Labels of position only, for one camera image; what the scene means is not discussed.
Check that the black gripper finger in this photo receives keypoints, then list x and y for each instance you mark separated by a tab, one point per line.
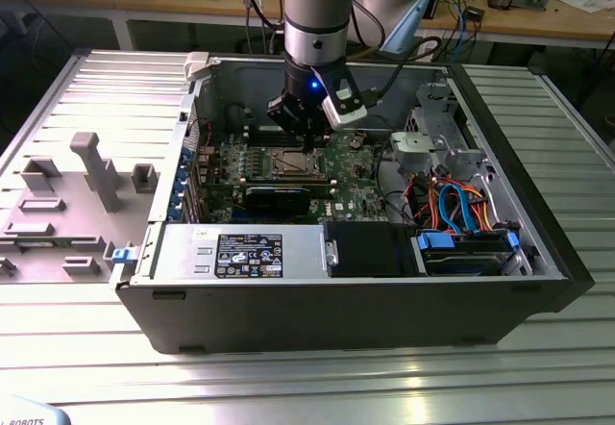
319	132
286	112

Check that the CPU socket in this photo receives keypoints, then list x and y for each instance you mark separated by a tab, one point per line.
273	174

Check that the green motherboard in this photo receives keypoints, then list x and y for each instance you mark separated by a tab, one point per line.
355	189

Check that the silver power supply unit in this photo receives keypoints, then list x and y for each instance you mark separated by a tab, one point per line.
182	252

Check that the blue plastic clip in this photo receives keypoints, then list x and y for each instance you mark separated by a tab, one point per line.
122	255

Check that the pale grey case latch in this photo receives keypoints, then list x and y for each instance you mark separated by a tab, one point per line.
197	65

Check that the grey parts rack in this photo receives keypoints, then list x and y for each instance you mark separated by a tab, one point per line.
72	218

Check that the small black adapter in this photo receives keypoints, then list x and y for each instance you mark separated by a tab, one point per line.
474	14

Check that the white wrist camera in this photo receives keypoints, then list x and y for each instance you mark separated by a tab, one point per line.
343	107

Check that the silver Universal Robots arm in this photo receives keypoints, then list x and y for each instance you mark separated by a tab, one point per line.
314	11

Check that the pale blue teach pendant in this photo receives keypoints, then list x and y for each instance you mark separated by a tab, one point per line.
29	413

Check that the hard disk blue carrier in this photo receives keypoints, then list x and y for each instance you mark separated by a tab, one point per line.
461	265

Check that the black plastic bay shroud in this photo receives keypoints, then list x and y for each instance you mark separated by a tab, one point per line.
365	249

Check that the round coin battery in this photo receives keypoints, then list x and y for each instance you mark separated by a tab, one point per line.
355	142

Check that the black RAM slot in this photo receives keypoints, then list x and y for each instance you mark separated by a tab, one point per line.
257	143
257	139
257	131
257	135

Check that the green RAM stick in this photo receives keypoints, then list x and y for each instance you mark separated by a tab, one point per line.
288	183

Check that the black open PC case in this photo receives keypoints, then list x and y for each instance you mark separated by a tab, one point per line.
336	314

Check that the white paper sheet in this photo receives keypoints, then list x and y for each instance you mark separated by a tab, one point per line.
583	1

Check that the silver metal drive cage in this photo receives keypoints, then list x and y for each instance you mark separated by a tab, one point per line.
413	148

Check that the wooden workbench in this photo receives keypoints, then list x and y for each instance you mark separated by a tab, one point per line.
144	4

